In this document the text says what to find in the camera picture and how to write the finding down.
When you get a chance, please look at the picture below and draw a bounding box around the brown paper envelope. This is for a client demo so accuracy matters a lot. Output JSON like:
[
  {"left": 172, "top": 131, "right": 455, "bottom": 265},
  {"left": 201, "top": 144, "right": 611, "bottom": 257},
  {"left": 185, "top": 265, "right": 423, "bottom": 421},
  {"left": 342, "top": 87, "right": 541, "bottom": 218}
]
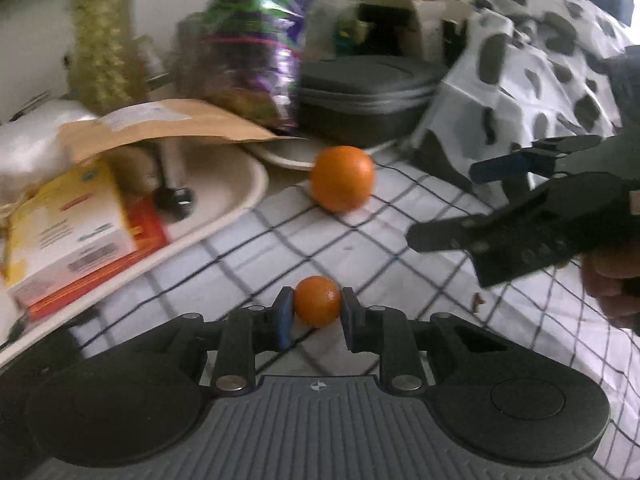
[{"left": 56, "top": 98, "right": 307, "bottom": 167}]

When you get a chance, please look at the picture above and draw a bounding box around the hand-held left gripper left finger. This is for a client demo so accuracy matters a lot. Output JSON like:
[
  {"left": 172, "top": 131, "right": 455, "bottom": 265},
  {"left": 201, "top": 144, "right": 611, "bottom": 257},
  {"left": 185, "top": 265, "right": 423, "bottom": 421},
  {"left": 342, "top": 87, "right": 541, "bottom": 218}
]
[{"left": 127, "top": 286, "right": 295, "bottom": 394}]

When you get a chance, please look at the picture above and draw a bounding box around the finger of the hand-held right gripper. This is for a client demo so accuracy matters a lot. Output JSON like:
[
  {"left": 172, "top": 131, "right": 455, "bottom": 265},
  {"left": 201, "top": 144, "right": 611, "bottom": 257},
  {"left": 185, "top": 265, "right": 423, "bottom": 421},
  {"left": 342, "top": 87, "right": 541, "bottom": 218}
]
[
  {"left": 469, "top": 135, "right": 607, "bottom": 184},
  {"left": 406, "top": 180, "right": 556, "bottom": 257}
]

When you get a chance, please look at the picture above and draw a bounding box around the clear plastic bag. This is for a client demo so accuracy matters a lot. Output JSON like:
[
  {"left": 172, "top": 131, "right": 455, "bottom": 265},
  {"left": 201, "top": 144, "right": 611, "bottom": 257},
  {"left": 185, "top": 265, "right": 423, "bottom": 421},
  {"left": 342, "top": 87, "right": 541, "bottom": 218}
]
[{"left": 0, "top": 100, "right": 97, "bottom": 202}]

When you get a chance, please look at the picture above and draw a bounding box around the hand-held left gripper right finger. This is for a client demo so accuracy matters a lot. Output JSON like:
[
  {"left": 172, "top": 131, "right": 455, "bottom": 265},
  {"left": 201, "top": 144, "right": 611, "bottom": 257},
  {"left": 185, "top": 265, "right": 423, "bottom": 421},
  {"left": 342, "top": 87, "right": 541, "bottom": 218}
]
[{"left": 341, "top": 286, "right": 506, "bottom": 394}]

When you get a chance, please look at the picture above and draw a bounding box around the small orange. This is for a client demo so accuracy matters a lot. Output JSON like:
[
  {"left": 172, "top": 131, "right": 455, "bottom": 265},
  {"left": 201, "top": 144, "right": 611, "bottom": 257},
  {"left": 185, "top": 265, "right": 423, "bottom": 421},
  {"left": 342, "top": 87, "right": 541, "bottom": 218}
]
[{"left": 293, "top": 276, "right": 343, "bottom": 330}]

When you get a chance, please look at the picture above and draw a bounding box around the grey zip case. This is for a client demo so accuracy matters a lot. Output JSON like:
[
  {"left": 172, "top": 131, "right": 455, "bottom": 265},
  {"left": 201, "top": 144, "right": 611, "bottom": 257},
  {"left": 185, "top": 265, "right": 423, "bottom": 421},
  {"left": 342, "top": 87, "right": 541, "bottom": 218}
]
[{"left": 296, "top": 56, "right": 449, "bottom": 149}]

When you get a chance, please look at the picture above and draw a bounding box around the large white tray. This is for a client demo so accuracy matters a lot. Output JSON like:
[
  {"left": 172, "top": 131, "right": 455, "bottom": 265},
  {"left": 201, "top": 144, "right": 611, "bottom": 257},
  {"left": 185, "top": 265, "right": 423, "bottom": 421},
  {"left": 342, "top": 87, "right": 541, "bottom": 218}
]
[{"left": 0, "top": 144, "right": 271, "bottom": 358}]

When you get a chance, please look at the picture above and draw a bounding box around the small white tray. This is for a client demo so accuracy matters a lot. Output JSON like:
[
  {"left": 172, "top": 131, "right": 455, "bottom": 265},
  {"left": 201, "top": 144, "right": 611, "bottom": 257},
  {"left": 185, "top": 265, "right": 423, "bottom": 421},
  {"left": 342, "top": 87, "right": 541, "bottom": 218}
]
[{"left": 244, "top": 136, "right": 401, "bottom": 171}]

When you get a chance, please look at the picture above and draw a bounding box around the thick plant trunk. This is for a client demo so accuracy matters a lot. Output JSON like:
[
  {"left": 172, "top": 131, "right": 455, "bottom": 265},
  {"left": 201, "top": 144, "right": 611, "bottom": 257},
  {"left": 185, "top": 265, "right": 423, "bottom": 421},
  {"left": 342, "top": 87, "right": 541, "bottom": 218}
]
[{"left": 66, "top": 0, "right": 152, "bottom": 117}]

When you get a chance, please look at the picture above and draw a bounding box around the purple green snack bag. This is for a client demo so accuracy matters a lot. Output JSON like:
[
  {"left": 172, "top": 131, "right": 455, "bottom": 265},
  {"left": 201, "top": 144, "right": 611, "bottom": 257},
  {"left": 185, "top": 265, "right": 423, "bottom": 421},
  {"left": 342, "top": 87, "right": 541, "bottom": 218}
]
[{"left": 169, "top": 0, "right": 327, "bottom": 137}]

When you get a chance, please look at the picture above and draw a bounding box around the person's right hand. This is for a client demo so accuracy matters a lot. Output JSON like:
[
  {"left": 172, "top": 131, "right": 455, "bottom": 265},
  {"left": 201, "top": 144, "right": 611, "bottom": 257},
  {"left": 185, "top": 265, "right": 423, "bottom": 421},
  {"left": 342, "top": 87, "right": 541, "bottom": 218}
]
[{"left": 579, "top": 242, "right": 640, "bottom": 335}]

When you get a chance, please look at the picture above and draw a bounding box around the large orange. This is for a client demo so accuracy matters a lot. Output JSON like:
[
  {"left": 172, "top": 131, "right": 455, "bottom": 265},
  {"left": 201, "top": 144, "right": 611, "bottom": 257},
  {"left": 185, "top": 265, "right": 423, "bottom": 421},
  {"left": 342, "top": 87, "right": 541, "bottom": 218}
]
[{"left": 309, "top": 145, "right": 376, "bottom": 213}]

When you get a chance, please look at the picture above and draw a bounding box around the flat red box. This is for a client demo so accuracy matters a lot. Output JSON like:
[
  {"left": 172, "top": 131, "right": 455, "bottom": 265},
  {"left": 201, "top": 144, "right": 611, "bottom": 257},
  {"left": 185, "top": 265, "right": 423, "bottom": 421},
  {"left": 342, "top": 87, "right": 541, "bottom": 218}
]
[{"left": 27, "top": 195, "right": 169, "bottom": 322}]

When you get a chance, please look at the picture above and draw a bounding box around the black white checkered tablecloth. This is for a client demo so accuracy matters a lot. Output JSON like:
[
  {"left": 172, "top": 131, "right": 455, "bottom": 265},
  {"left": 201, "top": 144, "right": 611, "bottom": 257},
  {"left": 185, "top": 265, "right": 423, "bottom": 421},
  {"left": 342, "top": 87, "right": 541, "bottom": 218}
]
[{"left": 65, "top": 152, "right": 640, "bottom": 480}]

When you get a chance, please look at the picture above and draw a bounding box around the yellow white box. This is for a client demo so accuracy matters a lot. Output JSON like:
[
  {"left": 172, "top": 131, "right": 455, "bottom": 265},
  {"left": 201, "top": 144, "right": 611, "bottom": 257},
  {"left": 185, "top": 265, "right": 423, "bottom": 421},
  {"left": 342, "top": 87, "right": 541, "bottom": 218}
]
[{"left": 4, "top": 157, "right": 139, "bottom": 307}]

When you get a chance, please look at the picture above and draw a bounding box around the cow print cloth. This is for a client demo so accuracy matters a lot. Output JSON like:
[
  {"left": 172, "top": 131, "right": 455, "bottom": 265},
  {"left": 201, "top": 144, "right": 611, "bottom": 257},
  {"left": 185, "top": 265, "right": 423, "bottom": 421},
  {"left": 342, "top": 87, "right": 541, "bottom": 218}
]
[{"left": 407, "top": 0, "right": 638, "bottom": 206}]

